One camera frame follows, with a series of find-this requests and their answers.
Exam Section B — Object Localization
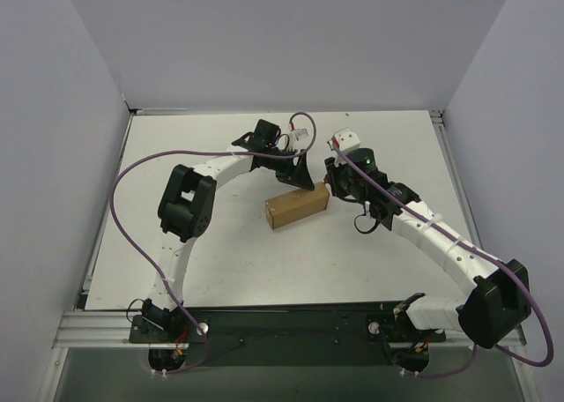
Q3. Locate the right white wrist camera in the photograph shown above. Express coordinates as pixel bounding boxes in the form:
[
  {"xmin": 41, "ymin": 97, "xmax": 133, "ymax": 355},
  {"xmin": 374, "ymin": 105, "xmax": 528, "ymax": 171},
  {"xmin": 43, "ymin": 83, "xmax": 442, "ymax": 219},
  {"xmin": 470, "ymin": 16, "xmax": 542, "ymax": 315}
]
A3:
[{"xmin": 328, "ymin": 128, "xmax": 360, "ymax": 154}]

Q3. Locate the aluminium front rail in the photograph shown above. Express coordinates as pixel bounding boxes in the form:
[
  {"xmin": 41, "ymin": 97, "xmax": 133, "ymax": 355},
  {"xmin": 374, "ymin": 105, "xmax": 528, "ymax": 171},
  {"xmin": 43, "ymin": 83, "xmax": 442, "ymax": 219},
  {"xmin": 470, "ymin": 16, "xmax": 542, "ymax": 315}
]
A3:
[{"xmin": 51, "ymin": 309, "xmax": 528, "ymax": 349}]

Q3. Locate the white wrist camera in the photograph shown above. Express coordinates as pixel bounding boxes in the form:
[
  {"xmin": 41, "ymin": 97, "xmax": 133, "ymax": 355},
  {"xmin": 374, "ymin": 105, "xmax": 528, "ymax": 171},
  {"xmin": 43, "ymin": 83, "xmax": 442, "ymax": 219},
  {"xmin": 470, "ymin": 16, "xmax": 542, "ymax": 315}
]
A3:
[
  {"xmin": 286, "ymin": 128, "xmax": 308, "ymax": 146},
  {"xmin": 328, "ymin": 128, "xmax": 360, "ymax": 154}
]

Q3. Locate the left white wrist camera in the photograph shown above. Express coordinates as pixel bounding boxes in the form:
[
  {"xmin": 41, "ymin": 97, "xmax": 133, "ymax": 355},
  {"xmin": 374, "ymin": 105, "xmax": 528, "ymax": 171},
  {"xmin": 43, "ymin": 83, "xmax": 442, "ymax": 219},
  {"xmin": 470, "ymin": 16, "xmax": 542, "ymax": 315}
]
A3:
[{"xmin": 286, "ymin": 128, "xmax": 308, "ymax": 146}]

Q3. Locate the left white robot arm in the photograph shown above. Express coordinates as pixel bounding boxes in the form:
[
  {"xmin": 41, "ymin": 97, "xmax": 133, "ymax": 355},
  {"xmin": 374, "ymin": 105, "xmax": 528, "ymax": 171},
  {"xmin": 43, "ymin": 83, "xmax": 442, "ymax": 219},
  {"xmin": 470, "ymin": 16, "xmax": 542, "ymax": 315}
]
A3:
[{"xmin": 142, "ymin": 119, "xmax": 315, "ymax": 342}]

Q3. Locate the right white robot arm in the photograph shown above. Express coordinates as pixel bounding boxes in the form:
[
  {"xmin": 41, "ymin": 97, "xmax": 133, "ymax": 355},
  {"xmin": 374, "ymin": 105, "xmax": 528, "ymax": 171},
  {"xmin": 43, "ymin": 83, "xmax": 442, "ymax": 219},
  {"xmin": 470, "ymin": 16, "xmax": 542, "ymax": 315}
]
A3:
[{"xmin": 324, "ymin": 148, "xmax": 531, "ymax": 349}]

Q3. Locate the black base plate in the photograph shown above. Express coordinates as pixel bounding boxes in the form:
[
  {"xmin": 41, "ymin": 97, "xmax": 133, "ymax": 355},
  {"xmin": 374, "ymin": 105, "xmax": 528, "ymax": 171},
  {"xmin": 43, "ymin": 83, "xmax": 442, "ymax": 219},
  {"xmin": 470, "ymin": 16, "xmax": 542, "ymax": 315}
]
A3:
[{"xmin": 129, "ymin": 301, "xmax": 446, "ymax": 372}]

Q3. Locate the aluminium back rail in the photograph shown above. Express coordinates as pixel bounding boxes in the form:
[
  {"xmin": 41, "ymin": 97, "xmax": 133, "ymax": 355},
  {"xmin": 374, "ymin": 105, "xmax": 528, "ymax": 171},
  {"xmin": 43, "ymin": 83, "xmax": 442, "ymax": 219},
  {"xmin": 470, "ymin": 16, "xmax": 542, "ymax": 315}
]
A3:
[{"xmin": 130, "ymin": 108, "xmax": 445, "ymax": 118}]

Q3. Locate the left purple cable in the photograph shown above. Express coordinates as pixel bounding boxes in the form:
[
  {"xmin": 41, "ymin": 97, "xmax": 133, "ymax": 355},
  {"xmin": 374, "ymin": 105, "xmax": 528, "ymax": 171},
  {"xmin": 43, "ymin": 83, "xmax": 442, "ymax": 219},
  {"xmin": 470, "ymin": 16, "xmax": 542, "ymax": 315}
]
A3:
[{"xmin": 109, "ymin": 111, "xmax": 316, "ymax": 376}]

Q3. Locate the aluminium rail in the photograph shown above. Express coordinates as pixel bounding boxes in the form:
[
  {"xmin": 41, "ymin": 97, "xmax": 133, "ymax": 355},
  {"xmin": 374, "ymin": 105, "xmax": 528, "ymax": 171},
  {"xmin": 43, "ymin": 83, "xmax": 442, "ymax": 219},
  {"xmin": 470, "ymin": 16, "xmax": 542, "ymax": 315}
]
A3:
[
  {"xmin": 130, "ymin": 108, "xmax": 445, "ymax": 118},
  {"xmin": 51, "ymin": 309, "xmax": 528, "ymax": 349}
]

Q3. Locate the brown cardboard express box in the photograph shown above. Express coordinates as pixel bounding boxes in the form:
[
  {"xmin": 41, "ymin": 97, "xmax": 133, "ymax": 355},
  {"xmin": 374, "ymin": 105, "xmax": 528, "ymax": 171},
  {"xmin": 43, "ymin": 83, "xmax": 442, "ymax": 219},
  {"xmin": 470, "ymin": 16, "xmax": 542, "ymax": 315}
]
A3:
[{"xmin": 264, "ymin": 182, "xmax": 330, "ymax": 229}]

